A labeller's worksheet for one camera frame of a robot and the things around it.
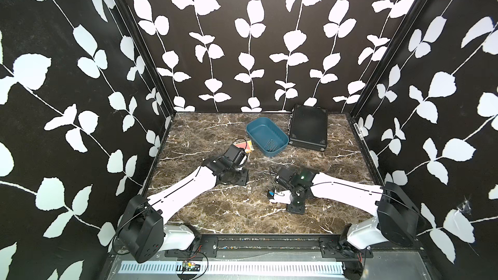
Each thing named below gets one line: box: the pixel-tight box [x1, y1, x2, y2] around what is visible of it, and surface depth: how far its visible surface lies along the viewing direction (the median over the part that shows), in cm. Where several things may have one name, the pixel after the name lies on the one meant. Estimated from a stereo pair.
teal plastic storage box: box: [245, 116, 290, 157], surface depth 111 cm
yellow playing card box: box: [232, 140, 255, 154], surface depth 106 cm
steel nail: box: [262, 138, 279, 153], surface depth 106 cm
